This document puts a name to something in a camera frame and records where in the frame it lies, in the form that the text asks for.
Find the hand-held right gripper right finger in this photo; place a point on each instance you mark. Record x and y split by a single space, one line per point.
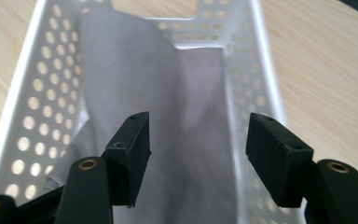
276 158

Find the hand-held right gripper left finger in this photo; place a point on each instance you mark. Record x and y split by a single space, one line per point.
130 155

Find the grey cloth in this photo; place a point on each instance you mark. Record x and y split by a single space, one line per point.
130 77

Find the white perforated plastic basket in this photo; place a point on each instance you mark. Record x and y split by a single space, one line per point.
268 62

